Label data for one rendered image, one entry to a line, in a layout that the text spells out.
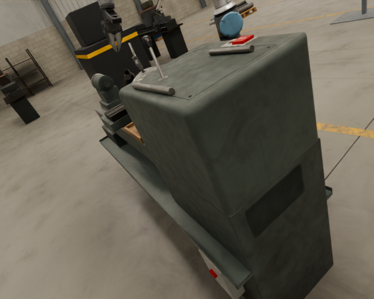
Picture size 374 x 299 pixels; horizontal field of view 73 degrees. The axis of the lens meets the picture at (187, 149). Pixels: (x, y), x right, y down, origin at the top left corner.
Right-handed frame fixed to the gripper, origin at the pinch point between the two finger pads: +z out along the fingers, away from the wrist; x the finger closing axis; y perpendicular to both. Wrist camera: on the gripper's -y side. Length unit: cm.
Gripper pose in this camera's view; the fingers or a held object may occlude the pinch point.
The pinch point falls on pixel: (117, 49)
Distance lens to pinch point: 143.8
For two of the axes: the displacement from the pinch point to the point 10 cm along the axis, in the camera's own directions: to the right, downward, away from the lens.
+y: -5.1, -3.0, 8.1
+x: -8.5, 3.0, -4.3
